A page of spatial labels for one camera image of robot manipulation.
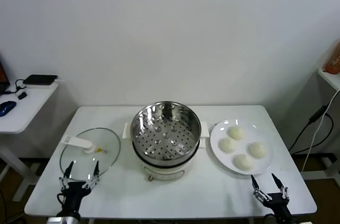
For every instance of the black power brick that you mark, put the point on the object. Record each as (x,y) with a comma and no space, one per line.
(317,113)

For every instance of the round glass pot lid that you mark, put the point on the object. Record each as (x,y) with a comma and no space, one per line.
(106,139)

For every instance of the blue computer mouse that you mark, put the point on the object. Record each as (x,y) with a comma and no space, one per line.
(6,107)

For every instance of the white steamed baozi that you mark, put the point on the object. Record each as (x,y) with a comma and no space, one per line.
(228,145)
(244,162)
(257,150)
(237,133)

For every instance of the white side desk with laptop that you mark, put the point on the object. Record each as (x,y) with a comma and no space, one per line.
(32,107)

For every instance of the white electric cooker pot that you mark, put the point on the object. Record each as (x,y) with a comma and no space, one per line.
(164,173)

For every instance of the stainless steel steamer basket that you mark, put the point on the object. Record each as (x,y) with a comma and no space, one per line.
(164,139)

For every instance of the small black adapter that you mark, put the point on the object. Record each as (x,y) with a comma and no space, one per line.
(21,95)

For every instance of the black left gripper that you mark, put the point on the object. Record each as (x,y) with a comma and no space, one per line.
(74,192)

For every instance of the white round plate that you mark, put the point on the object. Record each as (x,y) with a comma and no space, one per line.
(222,158)

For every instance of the flat black box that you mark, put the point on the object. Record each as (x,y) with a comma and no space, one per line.
(40,79)

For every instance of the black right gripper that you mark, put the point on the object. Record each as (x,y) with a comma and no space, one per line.
(279,202)

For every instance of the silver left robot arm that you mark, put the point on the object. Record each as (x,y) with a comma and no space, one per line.
(70,220)

